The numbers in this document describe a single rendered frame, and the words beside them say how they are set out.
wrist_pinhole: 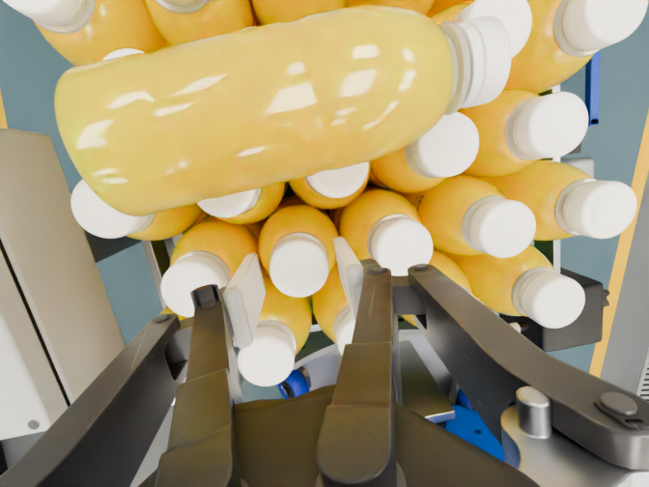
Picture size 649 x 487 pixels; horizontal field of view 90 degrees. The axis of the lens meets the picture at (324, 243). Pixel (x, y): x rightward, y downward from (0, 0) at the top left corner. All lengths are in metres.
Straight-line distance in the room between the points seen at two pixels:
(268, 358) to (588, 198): 0.24
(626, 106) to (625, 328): 1.00
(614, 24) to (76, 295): 0.41
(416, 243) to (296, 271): 0.08
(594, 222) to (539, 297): 0.06
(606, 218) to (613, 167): 1.55
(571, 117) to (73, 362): 0.38
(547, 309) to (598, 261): 1.61
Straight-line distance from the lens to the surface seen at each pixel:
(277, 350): 0.24
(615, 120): 1.82
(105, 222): 0.23
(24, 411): 0.30
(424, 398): 0.36
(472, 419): 0.43
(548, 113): 0.25
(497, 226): 0.24
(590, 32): 0.28
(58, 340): 0.31
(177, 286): 0.23
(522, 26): 0.25
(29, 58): 1.62
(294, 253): 0.21
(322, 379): 0.45
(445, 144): 0.22
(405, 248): 0.22
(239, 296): 0.16
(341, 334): 0.23
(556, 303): 0.29
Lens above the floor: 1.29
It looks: 76 degrees down
